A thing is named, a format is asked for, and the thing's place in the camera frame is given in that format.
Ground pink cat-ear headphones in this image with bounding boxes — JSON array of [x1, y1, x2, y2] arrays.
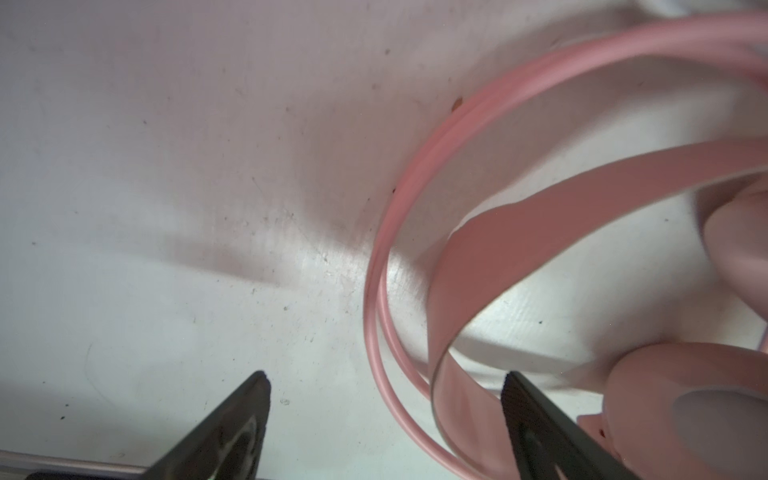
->
[[363, 12, 767, 479]]

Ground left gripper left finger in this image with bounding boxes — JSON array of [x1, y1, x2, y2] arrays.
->
[[141, 371, 271, 480]]

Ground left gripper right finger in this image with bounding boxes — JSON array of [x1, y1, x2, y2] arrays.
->
[[500, 371, 636, 480]]

